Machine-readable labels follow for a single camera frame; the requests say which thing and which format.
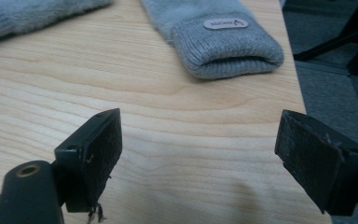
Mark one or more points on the grey knit glove with label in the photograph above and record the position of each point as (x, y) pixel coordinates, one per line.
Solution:
(217, 37)

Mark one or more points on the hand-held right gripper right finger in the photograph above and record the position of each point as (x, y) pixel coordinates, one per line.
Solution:
(313, 161)

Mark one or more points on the black metal stand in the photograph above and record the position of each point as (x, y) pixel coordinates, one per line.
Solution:
(338, 40)

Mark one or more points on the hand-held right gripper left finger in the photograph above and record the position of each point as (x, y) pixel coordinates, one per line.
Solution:
(90, 161)

